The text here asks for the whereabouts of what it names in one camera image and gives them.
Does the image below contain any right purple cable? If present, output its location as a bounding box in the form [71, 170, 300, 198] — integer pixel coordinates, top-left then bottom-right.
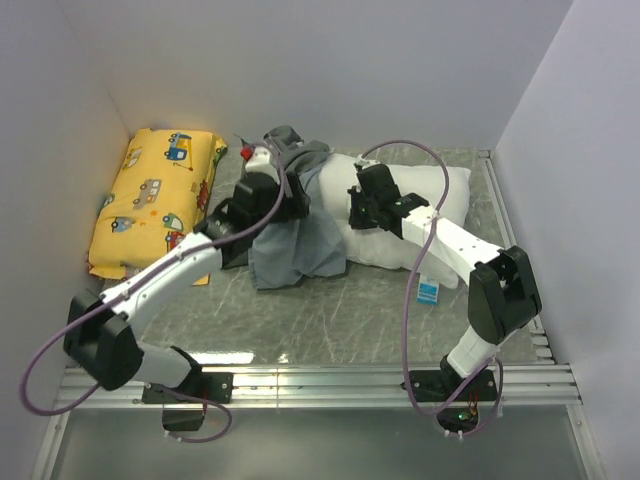
[362, 139, 504, 436]

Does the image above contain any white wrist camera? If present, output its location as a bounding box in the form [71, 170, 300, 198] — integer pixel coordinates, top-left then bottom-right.
[240, 146, 276, 175]
[354, 155, 380, 171]

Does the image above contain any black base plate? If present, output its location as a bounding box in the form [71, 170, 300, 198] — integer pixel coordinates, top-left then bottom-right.
[409, 368, 498, 403]
[141, 371, 234, 404]

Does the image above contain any yellow cartoon car pillow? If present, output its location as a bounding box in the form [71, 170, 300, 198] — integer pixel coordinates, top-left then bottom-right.
[88, 128, 228, 280]

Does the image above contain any black controller box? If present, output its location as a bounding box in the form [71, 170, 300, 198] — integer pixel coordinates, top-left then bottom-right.
[161, 409, 205, 433]
[436, 406, 480, 436]

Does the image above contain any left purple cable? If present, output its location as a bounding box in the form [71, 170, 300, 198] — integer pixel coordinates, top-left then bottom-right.
[18, 140, 291, 445]

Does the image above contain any left black controller box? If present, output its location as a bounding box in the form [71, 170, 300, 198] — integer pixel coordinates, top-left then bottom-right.
[161, 409, 205, 433]

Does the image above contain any blue-grey pillowcase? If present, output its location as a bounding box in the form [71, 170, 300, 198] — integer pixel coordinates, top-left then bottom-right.
[247, 125, 346, 290]

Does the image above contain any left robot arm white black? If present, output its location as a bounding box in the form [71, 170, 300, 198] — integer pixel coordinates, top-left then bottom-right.
[64, 172, 310, 402]

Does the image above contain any white pillow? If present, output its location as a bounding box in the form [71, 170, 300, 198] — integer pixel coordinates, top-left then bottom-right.
[320, 153, 471, 289]

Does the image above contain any right black controller box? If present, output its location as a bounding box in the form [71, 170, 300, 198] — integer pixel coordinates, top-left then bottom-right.
[436, 406, 480, 436]

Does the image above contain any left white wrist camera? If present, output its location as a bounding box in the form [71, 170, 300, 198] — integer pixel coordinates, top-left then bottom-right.
[240, 146, 276, 175]

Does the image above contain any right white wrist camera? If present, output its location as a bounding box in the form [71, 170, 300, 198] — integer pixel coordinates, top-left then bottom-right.
[354, 155, 380, 171]

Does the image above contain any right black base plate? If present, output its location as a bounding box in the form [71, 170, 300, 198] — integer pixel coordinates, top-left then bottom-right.
[409, 368, 498, 403]

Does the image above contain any purple cable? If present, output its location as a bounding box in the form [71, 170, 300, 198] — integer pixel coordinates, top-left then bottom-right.
[18, 140, 291, 445]
[362, 139, 504, 436]

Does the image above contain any blue white pillow label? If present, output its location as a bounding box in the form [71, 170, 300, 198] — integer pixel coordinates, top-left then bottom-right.
[416, 275, 440, 306]

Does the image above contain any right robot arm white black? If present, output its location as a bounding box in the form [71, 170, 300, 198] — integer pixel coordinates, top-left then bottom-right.
[348, 161, 542, 400]

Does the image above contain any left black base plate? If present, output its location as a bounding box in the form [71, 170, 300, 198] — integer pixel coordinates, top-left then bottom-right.
[141, 371, 234, 404]

